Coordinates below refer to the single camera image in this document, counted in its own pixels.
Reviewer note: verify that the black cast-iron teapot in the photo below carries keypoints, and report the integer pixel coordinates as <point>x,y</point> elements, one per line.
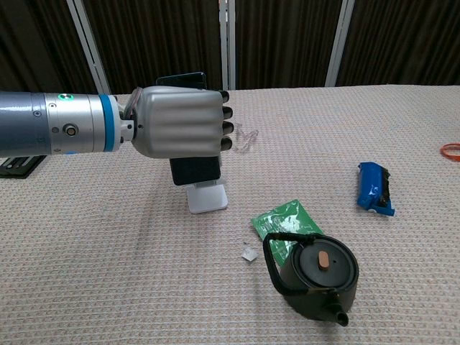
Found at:
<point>323,280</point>

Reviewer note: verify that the black smartphone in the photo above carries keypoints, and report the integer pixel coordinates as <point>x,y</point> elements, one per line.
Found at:
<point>194,170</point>

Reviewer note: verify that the black slotted bracket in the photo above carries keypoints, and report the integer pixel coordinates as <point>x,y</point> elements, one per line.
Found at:
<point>18,167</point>

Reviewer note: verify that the white partition frame post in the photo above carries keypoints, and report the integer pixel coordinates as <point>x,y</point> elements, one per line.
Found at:
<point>88,46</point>
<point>339,43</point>
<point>227,46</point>

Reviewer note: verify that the beige woven tablecloth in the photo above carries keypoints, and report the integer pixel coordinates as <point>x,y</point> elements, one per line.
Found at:
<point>143,287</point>

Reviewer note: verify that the green foil packet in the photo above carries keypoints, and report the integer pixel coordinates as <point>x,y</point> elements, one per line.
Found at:
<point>284,219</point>

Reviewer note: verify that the orange rubber band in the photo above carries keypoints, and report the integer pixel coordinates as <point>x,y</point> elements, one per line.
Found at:
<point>444,151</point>

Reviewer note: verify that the white phone stand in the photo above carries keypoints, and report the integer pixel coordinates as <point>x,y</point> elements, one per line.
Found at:
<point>206,199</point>

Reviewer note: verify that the small clear plastic scrap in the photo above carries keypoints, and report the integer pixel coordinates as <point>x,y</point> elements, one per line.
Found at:
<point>248,254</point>

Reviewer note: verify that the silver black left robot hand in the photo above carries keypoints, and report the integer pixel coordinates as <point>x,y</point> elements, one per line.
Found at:
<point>176,122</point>

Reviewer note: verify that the dark ribbed partition panel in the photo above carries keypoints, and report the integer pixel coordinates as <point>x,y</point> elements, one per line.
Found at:
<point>406,39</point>
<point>36,43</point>
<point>143,39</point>
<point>287,43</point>

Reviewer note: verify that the blue cookie packet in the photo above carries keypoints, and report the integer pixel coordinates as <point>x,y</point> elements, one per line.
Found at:
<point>370,183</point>

